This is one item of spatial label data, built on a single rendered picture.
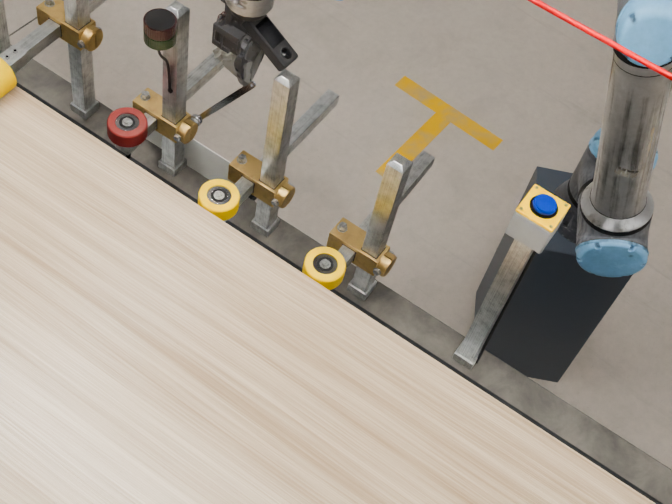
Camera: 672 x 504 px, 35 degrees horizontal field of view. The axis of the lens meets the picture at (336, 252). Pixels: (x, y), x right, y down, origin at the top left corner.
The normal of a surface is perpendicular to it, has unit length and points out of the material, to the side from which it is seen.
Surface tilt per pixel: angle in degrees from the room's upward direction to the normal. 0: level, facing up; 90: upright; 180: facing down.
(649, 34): 83
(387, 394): 0
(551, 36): 0
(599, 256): 95
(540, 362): 90
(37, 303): 0
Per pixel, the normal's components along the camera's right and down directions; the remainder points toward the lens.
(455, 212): 0.15, -0.55
